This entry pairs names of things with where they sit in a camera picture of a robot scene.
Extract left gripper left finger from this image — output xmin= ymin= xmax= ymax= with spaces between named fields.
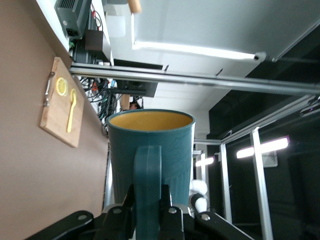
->
xmin=24 ymin=184 xmax=137 ymax=240

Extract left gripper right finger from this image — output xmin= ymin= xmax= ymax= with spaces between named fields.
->
xmin=159 ymin=184 xmax=253 ymax=240

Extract teal cup with yellow inside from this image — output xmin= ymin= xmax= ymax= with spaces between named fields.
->
xmin=106 ymin=108 xmax=196 ymax=240

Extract small ceiling light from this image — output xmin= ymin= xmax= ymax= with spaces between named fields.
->
xmin=194 ymin=156 xmax=216 ymax=168

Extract large ceiling light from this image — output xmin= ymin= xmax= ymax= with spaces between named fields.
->
xmin=236 ymin=135 xmax=291 ymax=160

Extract yellow plastic fork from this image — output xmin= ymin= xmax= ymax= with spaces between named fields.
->
xmin=66 ymin=88 xmax=78 ymax=133

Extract bamboo cutting board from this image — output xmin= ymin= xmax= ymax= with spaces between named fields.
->
xmin=39 ymin=56 xmax=85 ymax=149

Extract black monitor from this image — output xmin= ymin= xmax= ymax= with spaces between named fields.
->
xmin=109 ymin=58 xmax=163 ymax=98

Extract dark brown box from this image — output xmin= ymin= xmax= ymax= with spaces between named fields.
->
xmin=84 ymin=29 xmax=104 ymax=52

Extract grey power supply box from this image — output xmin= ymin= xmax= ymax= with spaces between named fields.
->
xmin=54 ymin=0 xmax=93 ymax=40

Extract thin aluminium frame post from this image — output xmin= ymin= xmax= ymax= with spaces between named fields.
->
xmin=219 ymin=142 xmax=233 ymax=225

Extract thick aluminium frame post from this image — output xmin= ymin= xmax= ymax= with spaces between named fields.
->
xmin=250 ymin=126 xmax=274 ymax=240

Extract wooden post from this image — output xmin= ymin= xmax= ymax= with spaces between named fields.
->
xmin=119 ymin=94 xmax=131 ymax=111

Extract slanted aluminium frame beam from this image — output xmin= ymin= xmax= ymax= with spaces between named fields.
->
xmin=193 ymin=94 xmax=320 ymax=146

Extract frame mounted camera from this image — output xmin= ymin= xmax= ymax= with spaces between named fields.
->
xmin=299 ymin=101 xmax=320 ymax=118

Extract white wall panel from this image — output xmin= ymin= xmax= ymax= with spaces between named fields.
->
xmin=131 ymin=0 xmax=320 ymax=63

